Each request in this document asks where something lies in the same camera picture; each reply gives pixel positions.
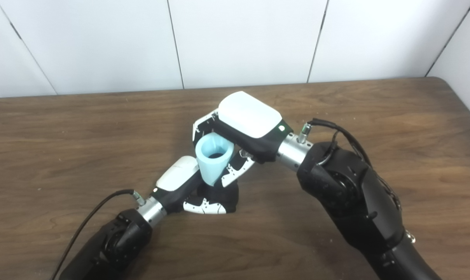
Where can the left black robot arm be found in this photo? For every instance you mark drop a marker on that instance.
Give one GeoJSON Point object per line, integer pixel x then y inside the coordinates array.
{"type": "Point", "coordinates": [110, 245]}

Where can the right robot hand, white and black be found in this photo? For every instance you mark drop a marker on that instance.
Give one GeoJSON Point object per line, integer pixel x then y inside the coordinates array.
{"type": "Point", "coordinates": [250, 120]}

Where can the left robot hand, white and black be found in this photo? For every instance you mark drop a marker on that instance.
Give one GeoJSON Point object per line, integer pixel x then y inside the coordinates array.
{"type": "Point", "coordinates": [178, 175]}

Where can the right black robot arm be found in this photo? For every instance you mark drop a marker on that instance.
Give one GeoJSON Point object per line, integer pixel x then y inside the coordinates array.
{"type": "Point", "coordinates": [355, 202]}

